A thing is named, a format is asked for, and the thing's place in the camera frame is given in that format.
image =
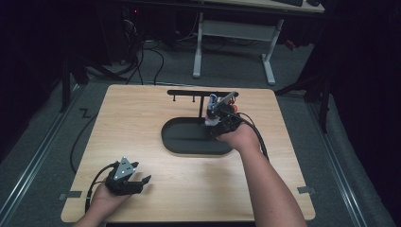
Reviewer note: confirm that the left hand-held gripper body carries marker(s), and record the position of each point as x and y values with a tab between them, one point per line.
121	179

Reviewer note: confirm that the person's left hand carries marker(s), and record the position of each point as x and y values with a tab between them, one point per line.
105	198

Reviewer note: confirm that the black metal stand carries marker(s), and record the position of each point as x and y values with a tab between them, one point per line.
66	82

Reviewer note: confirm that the person's right hand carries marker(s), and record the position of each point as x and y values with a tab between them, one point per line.
241	137

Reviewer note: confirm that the grey tape mark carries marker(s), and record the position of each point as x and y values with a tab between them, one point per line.
71	195
306	189

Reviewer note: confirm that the black tripod stand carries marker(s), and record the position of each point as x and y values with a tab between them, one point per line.
315	91

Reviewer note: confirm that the black key rack with tray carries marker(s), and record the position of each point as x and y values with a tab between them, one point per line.
192	135

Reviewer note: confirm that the white frame desk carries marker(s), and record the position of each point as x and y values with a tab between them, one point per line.
239	31

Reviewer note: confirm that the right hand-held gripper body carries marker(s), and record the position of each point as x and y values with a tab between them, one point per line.
228	121

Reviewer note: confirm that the metal floor rail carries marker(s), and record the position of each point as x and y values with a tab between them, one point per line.
340	164
34	164

